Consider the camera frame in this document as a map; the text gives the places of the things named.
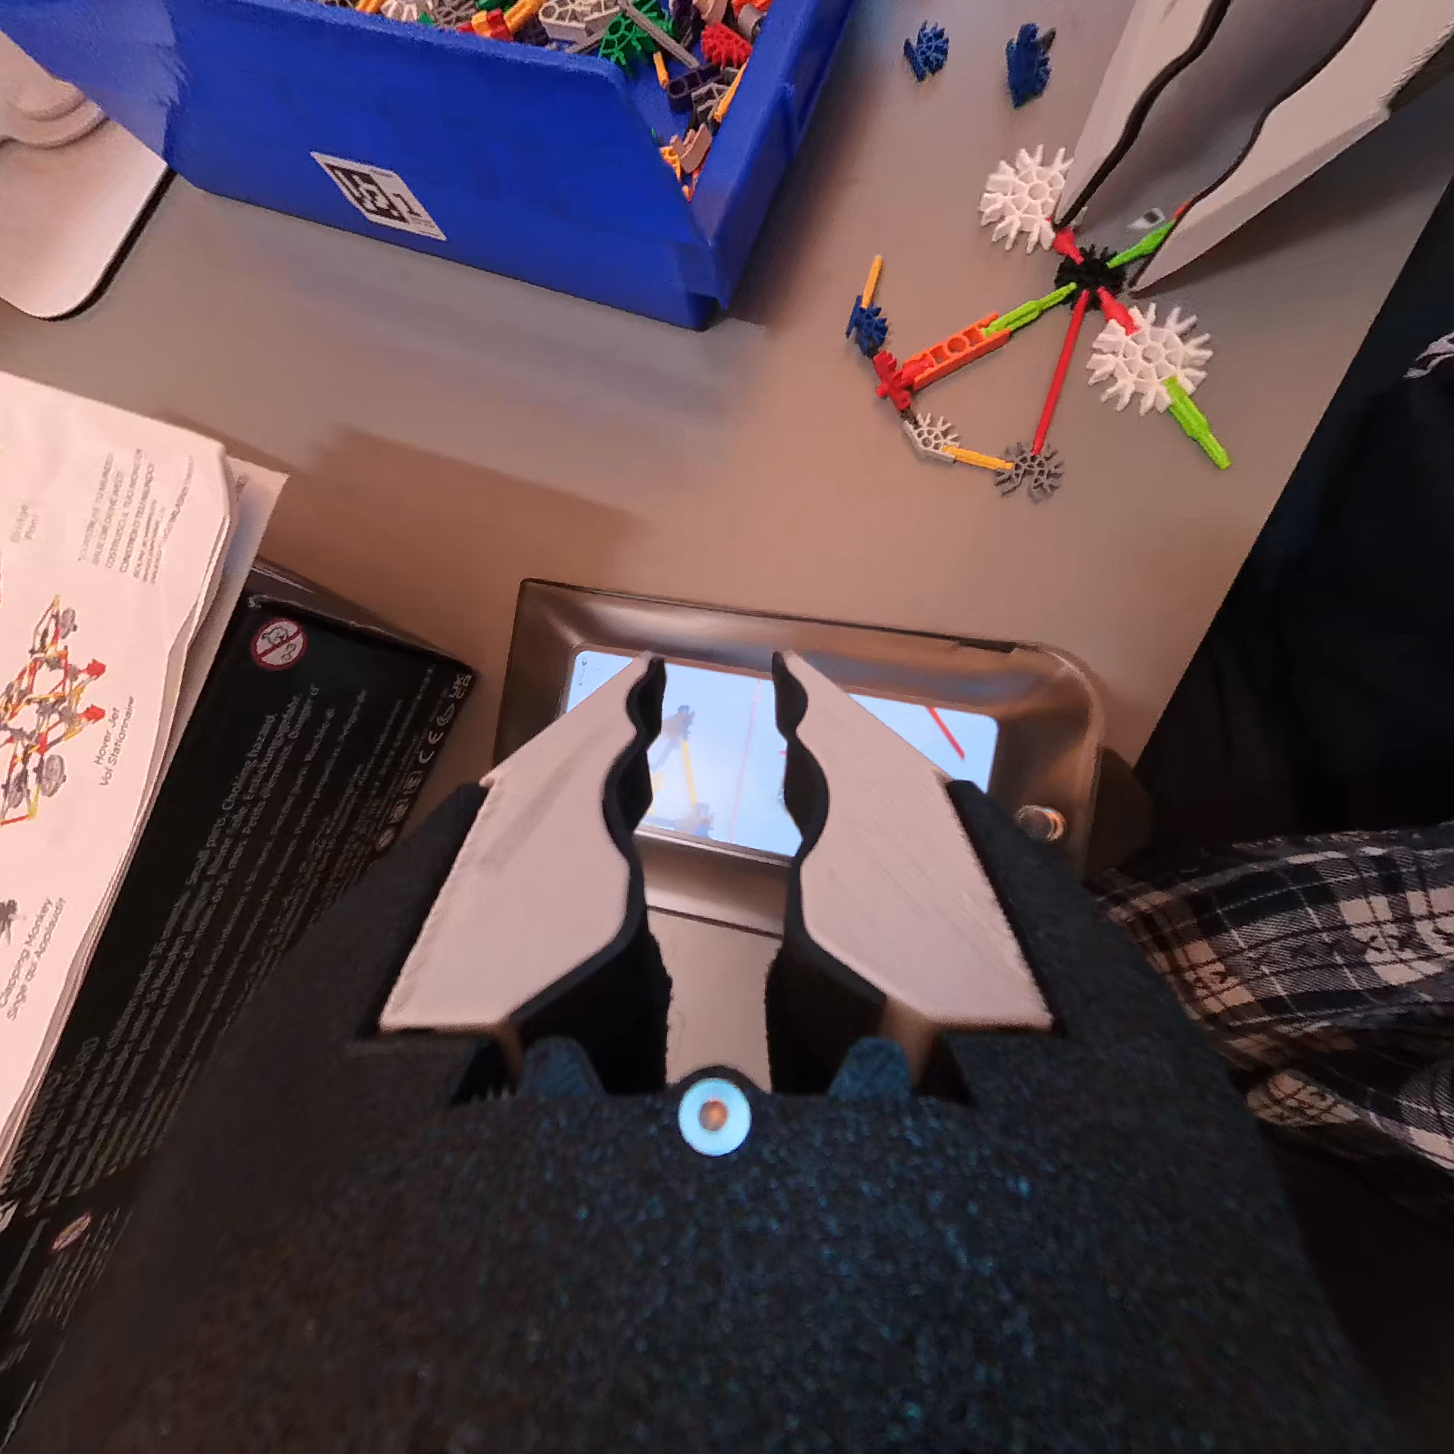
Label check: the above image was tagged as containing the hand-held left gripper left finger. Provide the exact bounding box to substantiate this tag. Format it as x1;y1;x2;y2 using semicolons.
380;653;669;1094

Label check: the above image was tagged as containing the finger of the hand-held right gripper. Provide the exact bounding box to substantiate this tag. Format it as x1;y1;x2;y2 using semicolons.
1055;0;1234;231
1130;0;1454;293

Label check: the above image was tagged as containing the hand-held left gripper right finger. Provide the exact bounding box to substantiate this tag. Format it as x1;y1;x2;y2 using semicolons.
770;651;1054;1098

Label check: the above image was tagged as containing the toy rod and connector assembly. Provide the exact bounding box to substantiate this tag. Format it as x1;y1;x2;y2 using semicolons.
901;146;1234;502

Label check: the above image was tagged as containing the pile of colourful toy pieces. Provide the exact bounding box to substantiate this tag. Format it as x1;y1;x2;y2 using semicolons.
318;0;775;205

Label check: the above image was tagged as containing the blue plastic bin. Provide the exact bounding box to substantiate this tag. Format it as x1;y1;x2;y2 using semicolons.
22;0;858;331

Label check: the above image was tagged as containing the black toy box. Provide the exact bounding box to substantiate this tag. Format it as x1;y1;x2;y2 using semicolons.
0;563;479;1439

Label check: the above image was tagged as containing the shiny metal fitting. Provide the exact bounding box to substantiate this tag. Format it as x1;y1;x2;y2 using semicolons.
493;580;1109;1093

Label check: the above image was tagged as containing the instruction booklet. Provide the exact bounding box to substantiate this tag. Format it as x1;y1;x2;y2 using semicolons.
0;369;287;1165

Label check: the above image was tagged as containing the white bin label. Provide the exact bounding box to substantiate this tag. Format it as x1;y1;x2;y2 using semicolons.
309;151;448;243

